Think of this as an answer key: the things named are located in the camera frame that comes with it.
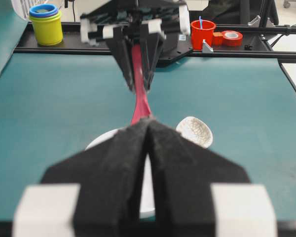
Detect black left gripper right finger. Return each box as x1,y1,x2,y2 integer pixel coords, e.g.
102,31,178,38
147,121,278,237

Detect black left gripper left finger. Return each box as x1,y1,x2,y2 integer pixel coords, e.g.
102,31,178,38
13,121,148,237

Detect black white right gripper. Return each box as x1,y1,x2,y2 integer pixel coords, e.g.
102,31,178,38
80,0,190,92

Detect pink plastic spoon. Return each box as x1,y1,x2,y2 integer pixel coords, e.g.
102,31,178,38
131,44,152,125

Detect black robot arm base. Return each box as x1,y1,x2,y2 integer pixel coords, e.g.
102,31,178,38
156,34,193,68

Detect white patterned bowl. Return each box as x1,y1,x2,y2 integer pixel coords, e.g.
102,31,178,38
176,116,214,148

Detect orange wooden block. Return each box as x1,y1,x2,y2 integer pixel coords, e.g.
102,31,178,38
212,32,223,46

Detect white plate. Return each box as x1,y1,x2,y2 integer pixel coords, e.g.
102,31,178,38
85,127,156,219

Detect red plastic cup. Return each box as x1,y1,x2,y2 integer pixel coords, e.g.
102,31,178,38
190,20,216,51

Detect blue stick in cup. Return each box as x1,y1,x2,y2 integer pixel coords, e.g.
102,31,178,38
199,16,203,29

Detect black office chair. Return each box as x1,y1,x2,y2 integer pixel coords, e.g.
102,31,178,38
202,0,279,25

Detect yellow-green stacked cups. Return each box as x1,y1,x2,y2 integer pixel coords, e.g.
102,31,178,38
29,3,63,46

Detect red tape roll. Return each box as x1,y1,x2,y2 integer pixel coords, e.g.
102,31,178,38
222,31,243,47

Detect white radiator panel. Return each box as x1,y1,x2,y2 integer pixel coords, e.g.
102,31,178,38
11,0,35,20

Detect silver metal corner bracket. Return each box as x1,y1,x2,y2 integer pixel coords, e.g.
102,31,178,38
202,39,214,53

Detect black aluminium frame rail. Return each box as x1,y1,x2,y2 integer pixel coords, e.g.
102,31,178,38
14,22,296,63

